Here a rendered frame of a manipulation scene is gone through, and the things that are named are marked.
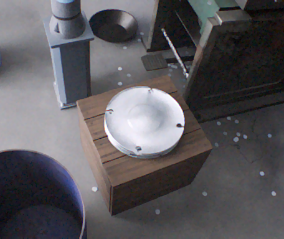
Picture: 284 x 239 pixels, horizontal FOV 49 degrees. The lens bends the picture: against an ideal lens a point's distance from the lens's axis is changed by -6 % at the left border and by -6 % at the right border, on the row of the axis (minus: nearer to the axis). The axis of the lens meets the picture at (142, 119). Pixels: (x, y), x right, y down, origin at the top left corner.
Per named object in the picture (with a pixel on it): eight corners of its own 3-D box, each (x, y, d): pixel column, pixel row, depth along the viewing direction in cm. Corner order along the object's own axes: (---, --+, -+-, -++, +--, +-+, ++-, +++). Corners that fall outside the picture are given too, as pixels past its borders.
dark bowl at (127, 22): (94, 53, 187) (94, 44, 181) (83, 20, 202) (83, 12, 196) (142, 45, 195) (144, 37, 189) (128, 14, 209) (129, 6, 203)
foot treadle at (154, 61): (145, 76, 166) (146, 70, 162) (139, 63, 171) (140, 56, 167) (241, 60, 181) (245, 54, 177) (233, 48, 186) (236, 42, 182)
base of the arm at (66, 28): (53, 42, 127) (50, 23, 119) (47, 19, 134) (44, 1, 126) (89, 35, 131) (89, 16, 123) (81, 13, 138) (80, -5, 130)
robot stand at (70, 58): (60, 110, 163) (50, 46, 125) (52, 83, 172) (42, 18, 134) (95, 101, 168) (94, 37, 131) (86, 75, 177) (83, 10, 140)
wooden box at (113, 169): (110, 216, 136) (113, 187, 107) (80, 144, 154) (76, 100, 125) (191, 183, 148) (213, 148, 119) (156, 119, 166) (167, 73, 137)
